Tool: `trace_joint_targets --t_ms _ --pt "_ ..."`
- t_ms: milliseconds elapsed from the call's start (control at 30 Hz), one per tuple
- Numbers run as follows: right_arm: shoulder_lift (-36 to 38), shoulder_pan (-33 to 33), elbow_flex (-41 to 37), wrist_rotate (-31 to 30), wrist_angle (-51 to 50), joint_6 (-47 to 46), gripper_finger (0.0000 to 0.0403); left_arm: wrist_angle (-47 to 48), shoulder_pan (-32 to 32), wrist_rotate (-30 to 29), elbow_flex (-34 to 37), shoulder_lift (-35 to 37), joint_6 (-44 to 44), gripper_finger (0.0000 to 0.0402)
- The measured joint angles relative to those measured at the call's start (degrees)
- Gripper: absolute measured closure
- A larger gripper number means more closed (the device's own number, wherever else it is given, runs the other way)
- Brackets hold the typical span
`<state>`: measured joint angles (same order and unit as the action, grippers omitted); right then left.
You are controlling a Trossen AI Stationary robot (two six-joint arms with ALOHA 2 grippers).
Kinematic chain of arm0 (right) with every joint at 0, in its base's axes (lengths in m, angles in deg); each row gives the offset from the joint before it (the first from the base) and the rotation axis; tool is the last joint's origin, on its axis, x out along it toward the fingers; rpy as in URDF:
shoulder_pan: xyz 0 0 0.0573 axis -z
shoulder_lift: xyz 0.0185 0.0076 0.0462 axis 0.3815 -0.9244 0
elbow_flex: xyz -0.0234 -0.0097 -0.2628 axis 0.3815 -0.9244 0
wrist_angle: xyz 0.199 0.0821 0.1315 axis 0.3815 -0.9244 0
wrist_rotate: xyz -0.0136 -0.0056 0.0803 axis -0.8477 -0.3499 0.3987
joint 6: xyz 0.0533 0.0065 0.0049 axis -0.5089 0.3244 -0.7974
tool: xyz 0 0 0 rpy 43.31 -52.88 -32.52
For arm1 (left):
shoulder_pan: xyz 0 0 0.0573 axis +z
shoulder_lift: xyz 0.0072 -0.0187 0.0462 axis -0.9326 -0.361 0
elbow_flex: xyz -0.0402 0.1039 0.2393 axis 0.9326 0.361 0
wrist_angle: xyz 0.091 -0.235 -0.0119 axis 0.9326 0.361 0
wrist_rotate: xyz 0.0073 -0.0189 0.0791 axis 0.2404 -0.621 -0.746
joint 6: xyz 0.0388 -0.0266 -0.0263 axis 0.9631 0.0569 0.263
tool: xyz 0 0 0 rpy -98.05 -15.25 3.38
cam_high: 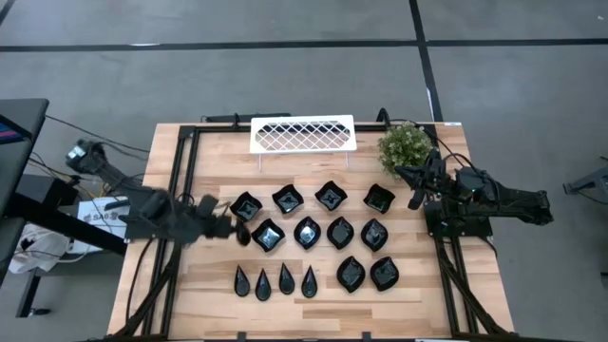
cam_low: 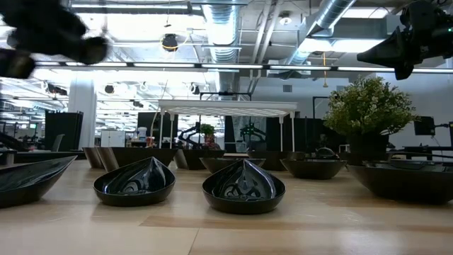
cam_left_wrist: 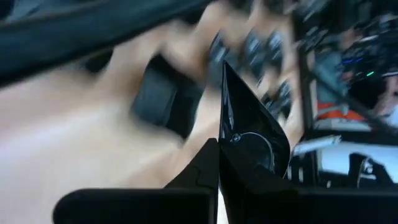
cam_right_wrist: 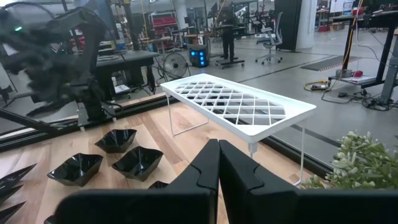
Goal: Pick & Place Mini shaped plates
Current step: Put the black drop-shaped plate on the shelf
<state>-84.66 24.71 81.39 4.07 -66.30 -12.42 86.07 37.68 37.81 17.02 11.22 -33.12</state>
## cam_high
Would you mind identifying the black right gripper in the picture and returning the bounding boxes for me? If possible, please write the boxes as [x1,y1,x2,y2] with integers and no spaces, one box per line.
[394,165,455,211]

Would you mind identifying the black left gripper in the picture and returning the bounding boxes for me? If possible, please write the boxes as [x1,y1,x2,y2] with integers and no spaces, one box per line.
[199,212,252,247]

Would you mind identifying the black wavy square mini plate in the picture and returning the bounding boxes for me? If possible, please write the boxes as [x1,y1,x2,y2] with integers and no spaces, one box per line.
[271,183,306,216]
[313,180,349,212]
[250,218,287,254]
[362,182,397,215]
[229,190,264,223]

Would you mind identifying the green artificial potted plant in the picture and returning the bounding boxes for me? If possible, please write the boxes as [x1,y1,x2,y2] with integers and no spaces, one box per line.
[377,121,436,181]

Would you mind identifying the white lattice shelf rack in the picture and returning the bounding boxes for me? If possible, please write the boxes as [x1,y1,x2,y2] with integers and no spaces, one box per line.
[249,114,358,170]

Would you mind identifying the white cardboard box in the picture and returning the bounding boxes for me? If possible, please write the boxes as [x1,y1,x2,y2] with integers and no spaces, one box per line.
[70,197,132,256]

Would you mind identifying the grey floor stand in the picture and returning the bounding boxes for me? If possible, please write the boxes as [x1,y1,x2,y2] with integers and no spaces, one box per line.
[562,156,608,206]

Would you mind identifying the white plastic bag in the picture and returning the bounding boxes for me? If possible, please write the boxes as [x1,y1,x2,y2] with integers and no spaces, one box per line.
[8,222,72,276]

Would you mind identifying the black desk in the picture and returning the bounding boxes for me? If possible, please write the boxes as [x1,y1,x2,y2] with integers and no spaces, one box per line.
[0,98,127,319]

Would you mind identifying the laptop screen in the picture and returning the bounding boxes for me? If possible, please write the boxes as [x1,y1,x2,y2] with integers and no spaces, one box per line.
[0,115,25,146]

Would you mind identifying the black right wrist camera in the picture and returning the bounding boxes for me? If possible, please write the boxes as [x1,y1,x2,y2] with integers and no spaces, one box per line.
[426,147,450,173]

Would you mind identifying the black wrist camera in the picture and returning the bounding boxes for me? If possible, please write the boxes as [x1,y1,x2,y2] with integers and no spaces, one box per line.
[196,193,221,218]
[426,147,450,173]

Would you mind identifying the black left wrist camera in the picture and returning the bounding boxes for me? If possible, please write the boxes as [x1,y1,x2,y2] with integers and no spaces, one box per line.
[196,193,221,218]

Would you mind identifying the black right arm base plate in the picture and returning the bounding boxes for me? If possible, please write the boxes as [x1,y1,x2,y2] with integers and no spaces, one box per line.
[424,199,494,238]

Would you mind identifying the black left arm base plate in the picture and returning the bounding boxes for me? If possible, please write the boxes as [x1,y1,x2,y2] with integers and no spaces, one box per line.
[123,202,194,241]

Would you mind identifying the black floor cable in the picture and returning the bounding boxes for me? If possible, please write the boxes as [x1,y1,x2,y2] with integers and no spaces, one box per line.
[45,114,151,156]

